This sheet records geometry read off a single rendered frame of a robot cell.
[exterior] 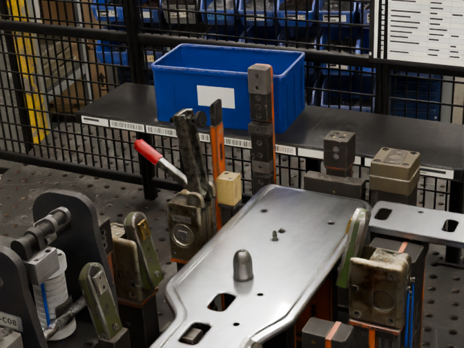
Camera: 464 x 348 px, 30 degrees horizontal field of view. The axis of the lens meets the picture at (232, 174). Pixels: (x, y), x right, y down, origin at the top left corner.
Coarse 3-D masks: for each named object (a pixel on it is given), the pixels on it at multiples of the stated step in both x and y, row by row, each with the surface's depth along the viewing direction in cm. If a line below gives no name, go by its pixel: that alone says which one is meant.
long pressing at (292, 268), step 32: (288, 192) 165; (224, 224) 154; (256, 224) 154; (288, 224) 154; (320, 224) 153; (224, 256) 145; (256, 256) 144; (288, 256) 144; (320, 256) 143; (192, 288) 137; (224, 288) 136; (256, 288) 136; (288, 288) 135; (192, 320) 129; (224, 320) 128; (256, 320) 128; (288, 320) 128
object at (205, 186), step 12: (192, 108) 148; (180, 120) 146; (192, 120) 146; (204, 120) 146; (180, 132) 146; (192, 132) 149; (180, 144) 148; (192, 144) 149; (192, 156) 148; (192, 168) 149; (204, 168) 151; (192, 180) 150; (204, 180) 152; (204, 204) 151
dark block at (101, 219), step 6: (102, 216) 135; (102, 222) 133; (108, 222) 134; (102, 228) 133; (108, 228) 134; (102, 234) 134; (108, 234) 135; (102, 240) 134; (108, 240) 135; (108, 246) 135; (108, 252) 136; (108, 258) 137; (114, 282) 139
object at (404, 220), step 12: (384, 204) 159; (396, 204) 158; (372, 216) 155; (396, 216) 154; (408, 216) 154; (420, 216) 154; (432, 216) 154; (444, 216) 154; (456, 216) 153; (372, 228) 152; (384, 228) 151; (396, 228) 151; (408, 228) 150; (420, 228) 150; (432, 228) 150; (456, 228) 150; (420, 240) 148; (432, 240) 147; (444, 240) 146; (456, 240) 146
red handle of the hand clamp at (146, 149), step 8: (136, 144) 153; (144, 144) 153; (144, 152) 153; (152, 152) 153; (152, 160) 153; (160, 160) 153; (168, 168) 152; (176, 168) 153; (176, 176) 152; (184, 176) 153; (184, 184) 152
